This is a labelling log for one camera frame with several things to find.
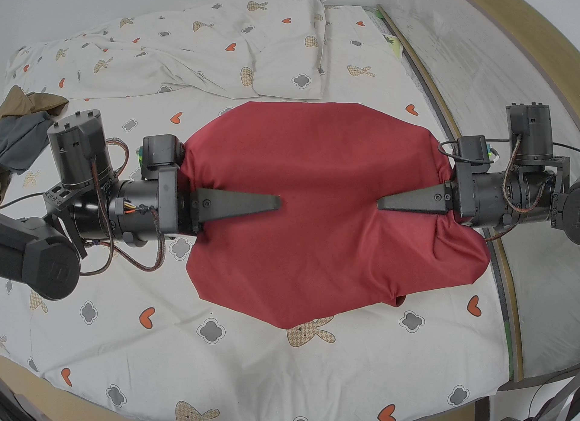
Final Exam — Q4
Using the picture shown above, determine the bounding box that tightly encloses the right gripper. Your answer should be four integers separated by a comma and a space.
377, 162, 545, 230

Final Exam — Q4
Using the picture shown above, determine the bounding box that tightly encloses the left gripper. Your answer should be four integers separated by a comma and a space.
75, 166, 282, 248

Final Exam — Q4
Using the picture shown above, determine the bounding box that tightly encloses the red shirt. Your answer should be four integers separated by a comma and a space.
180, 101, 491, 329

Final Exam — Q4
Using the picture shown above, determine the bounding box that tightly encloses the white printed quilt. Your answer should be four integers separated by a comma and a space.
5, 0, 327, 102

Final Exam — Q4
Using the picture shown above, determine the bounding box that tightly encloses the bed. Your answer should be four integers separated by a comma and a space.
0, 0, 580, 421

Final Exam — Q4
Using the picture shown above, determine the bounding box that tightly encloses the grey garment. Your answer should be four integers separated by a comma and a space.
0, 111, 55, 173

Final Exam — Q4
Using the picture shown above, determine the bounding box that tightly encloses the brown garment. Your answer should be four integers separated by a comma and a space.
0, 85, 69, 206

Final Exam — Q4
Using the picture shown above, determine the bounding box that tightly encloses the black cable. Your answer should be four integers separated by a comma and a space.
439, 138, 580, 171

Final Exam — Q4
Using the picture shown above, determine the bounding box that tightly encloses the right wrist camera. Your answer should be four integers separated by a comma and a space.
457, 136, 499, 165

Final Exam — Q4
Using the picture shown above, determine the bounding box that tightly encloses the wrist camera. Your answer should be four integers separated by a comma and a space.
136, 135, 183, 171
457, 136, 499, 165

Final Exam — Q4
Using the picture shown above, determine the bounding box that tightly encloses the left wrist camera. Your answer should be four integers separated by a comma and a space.
136, 135, 183, 171

